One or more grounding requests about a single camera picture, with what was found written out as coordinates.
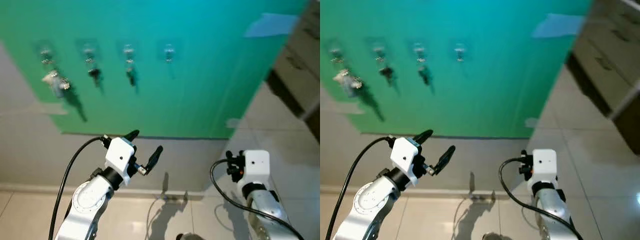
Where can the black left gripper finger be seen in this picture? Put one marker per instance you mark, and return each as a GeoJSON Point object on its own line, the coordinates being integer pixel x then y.
{"type": "Point", "coordinates": [445, 158]}
{"type": "Point", "coordinates": [423, 135]}
{"type": "Point", "coordinates": [131, 135]}
{"type": "Point", "coordinates": [155, 156]}

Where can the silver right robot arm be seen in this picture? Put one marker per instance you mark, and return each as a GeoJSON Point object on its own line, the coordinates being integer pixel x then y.
{"type": "Point", "coordinates": [555, 212]}
{"type": "Point", "coordinates": [267, 210]}

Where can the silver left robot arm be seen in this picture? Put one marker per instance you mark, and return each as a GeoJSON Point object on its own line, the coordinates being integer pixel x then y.
{"type": "Point", "coordinates": [367, 205]}
{"type": "Point", "coordinates": [85, 205]}

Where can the small clear tape piece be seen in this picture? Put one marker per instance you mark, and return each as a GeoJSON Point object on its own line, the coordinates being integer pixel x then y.
{"type": "Point", "coordinates": [232, 122]}
{"type": "Point", "coordinates": [531, 122]}

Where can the dark-headed key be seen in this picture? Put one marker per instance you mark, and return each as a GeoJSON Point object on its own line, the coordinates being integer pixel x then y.
{"type": "Point", "coordinates": [424, 74]}
{"type": "Point", "coordinates": [131, 75]}

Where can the black-headed key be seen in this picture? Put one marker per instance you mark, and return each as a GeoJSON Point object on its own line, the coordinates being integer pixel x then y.
{"type": "Point", "coordinates": [94, 73]}
{"type": "Point", "coordinates": [385, 72]}

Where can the dark robot leg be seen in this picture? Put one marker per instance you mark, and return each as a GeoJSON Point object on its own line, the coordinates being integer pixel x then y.
{"type": "Point", "coordinates": [492, 236]}
{"type": "Point", "coordinates": [187, 236]}

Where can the green corrugated plastic board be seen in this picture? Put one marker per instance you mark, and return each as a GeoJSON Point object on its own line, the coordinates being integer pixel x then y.
{"type": "Point", "coordinates": [500, 85]}
{"type": "Point", "coordinates": [200, 85]}

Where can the large pale tape strip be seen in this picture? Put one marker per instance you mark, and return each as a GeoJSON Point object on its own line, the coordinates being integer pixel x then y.
{"type": "Point", "coordinates": [271, 26]}
{"type": "Point", "coordinates": [557, 26]}

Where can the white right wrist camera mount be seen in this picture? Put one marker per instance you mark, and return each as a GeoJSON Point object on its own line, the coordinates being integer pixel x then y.
{"type": "Point", "coordinates": [545, 166]}
{"type": "Point", "coordinates": [256, 167]}

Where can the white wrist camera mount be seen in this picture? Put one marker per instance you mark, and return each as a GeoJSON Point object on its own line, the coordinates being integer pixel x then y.
{"type": "Point", "coordinates": [256, 167]}
{"type": "Point", "coordinates": [405, 155]}
{"type": "Point", "coordinates": [120, 155]}
{"type": "Point", "coordinates": [545, 166]}

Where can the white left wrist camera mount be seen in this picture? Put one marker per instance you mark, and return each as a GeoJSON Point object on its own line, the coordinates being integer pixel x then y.
{"type": "Point", "coordinates": [405, 155]}
{"type": "Point", "coordinates": [120, 155]}

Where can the clear adhesive wall hook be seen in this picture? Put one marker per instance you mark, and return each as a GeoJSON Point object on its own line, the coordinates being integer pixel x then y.
{"type": "Point", "coordinates": [46, 52]}
{"type": "Point", "coordinates": [336, 52]}
{"type": "Point", "coordinates": [459, 51]}
{"type": "Point", "coordinates": [169, 51]}
{"type": "Point", "coordinates": [378, 51]}
{"type": "Point", "coordinates": [89, 51]}
{"type": "Point", "coordinates": [419, 51]}
{"type": "Point", "coordinates": [128, 51]}

